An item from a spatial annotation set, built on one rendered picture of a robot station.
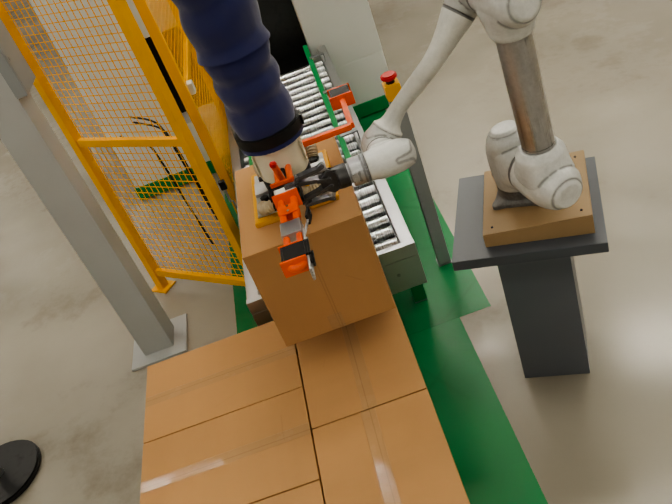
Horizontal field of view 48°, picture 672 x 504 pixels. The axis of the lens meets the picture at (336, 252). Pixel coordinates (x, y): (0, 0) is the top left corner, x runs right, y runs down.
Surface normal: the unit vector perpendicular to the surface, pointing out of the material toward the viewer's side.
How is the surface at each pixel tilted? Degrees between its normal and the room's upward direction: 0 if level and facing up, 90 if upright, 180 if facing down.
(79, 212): 90
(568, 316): 90
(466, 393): 0
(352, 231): 89
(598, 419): 0
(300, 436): 0
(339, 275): 89
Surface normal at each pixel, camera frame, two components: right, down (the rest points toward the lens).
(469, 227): -0.31, -0.76
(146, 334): 0.16, 0.56
